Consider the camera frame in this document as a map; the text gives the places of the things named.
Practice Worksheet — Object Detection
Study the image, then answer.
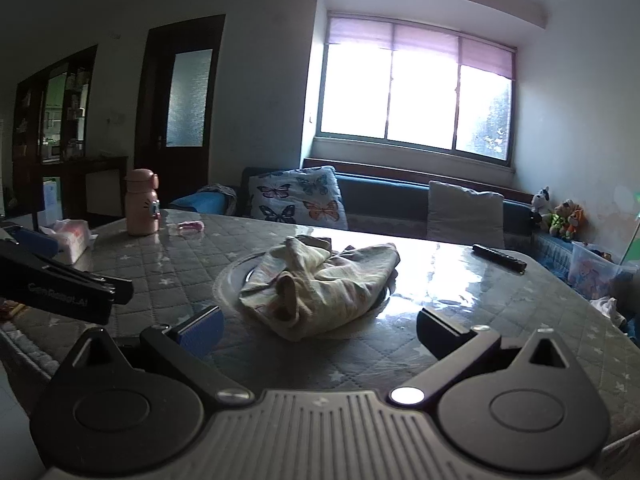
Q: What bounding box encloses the pink water bottle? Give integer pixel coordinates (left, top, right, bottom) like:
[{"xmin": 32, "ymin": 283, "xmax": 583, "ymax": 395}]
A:
[{"xmin": 124, "ymin": 168, "xmax": 162, "ymax": 236}]

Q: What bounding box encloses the blue cushion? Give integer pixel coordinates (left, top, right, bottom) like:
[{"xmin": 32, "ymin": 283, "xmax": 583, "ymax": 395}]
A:
[{"xmin": 170, "ymin": 191, "xmax": 229, "ymax": 217}]

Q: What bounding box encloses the blue corner sofa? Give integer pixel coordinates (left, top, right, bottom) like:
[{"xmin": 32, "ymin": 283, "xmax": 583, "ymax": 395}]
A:
[{"xmin": 170, "ymin": 157, "xmax": 626, "ymax": 286}]

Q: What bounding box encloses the white crumpled cloth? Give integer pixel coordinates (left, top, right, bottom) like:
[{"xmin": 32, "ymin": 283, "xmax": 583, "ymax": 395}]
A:
[{"xmin": 589, "ymin": 295, "xmax": 629, "ymax": 329}]

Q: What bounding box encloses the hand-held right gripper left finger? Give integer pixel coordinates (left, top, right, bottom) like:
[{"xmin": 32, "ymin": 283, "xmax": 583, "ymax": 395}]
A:
[{"xmin": 51, "ymin": 305, "xmax": 254, "ymax": 407}]

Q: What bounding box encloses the green stuffed toy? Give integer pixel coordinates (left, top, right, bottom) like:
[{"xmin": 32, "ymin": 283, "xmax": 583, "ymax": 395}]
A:
[{"xmin": 547, "ymin": 209, "xmax": 569, "ymax": 237}]

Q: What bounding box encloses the pink tissue pack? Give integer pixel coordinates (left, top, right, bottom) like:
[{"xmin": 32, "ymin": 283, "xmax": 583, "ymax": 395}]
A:
[{"xmin": 40, "ymin": 218, "xmax": 96, "ymax": 265}]

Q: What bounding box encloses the clear plastic storage box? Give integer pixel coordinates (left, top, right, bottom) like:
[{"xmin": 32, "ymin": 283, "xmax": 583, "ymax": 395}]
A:
[{"xmin": 569, "ymin": 240, "xmax": 639, "ymax": 301}]

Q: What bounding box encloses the dark wooden side table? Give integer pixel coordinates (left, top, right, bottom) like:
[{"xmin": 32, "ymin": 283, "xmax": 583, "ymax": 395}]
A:
[{"xmin": 64, "ymin": 155, "xmax": 129, "ymax": 227}]

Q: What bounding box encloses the dark wooden glass-panel door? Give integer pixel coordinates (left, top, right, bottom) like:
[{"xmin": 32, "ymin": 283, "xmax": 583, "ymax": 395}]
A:
[{"xmin": 133, "ymin": 14, "xmax": 226, "ymax": 197}]

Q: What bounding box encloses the grey crumpled cloth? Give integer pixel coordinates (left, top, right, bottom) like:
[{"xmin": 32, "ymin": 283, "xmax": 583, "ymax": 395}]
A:
[{"xmin": 197, "ymin": 183, "xmax": 240, "ymax": 216}]

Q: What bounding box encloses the black white stuffed toy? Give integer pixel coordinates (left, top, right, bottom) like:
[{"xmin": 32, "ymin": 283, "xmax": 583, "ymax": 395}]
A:
[{"xmin": 530, "ymin": 186, "xmax": 551, "ymax": 217}]

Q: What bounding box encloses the butterfly print pillow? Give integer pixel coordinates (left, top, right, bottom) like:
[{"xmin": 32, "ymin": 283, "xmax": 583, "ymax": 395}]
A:
[{"xmin": 248, "ymin": 165, "xmax": 350, "ymax": 231}]

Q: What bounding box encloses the plain grey pillow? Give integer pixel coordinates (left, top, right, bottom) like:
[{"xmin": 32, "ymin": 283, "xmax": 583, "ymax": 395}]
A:
[{"xmin": 426, "ymin": 180, "xmax": 506, "ymax": 250}]

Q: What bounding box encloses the orange stuffed toy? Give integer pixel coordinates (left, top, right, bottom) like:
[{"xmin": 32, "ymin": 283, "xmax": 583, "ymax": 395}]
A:
[{"xmin": 565, "ymin": 203, "xmax": 589, "ymax": 242}]

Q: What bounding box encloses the cream printed garment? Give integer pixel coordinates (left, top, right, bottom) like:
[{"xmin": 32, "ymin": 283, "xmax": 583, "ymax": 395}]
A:
[{"xmin": 239, "ymin": 235, "xmax": 401, "ymax": 343}]

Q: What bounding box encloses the pink roller blind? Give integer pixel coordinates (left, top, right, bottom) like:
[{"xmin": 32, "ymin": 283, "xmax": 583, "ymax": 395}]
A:
[{"xmin": 326, "ymin": 16, "xmax": 517, "ymax": 81}]

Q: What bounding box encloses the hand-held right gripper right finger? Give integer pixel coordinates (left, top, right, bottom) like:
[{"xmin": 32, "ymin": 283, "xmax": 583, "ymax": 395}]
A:
[{"xmin": 389, "ymin": 306, "xmax": 589, "ymax": 407}]

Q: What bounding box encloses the large window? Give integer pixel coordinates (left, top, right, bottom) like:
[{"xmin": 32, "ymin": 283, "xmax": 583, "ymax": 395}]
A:
[{"xmin": 319, "ymin": 11, "xmax": 517, "ymax": 164}]

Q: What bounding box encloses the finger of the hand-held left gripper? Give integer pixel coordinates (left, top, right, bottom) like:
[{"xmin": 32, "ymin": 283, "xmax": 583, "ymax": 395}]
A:
[
  {"xmin": 47, "ymin": 264, "xmax": 134, "ymax": 306},
  {"xmin": 0, "ymin": 225, "xmax": 59, "ymax": 261}
]

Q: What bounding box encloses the black remote control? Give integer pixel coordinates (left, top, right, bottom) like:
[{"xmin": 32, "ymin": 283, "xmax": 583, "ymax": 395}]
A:
[{"xmin": 472, "ymin": 243, "xmax": 527, "ymax": 272}]

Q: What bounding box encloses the round glass turntable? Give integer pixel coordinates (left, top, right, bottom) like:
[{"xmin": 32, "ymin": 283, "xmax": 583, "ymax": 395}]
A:
[{"xmin": 212, "ymin": 249, "xmax": 397, "ymax": 342}]

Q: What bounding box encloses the dark wooden display cabinet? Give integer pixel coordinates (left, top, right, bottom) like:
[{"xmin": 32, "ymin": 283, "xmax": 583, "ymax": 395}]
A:
[{"xmin": 12, "ymin": 44, "xmax": 99, "ymax": 222}]

